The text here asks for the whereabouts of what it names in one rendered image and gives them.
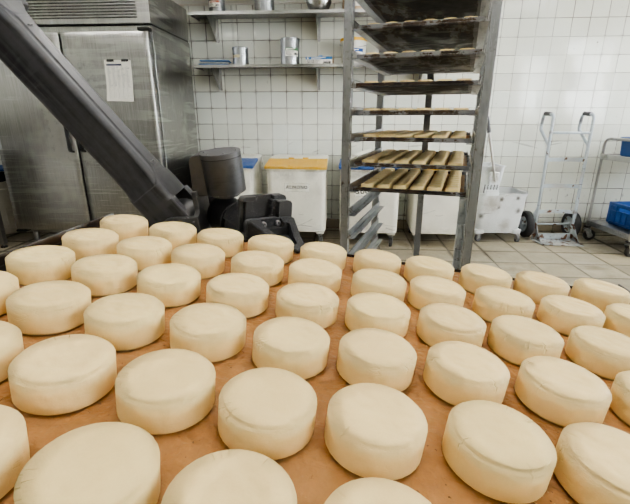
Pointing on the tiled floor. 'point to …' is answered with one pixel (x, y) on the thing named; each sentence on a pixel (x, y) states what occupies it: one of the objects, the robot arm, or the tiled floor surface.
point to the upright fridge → (1, 117)
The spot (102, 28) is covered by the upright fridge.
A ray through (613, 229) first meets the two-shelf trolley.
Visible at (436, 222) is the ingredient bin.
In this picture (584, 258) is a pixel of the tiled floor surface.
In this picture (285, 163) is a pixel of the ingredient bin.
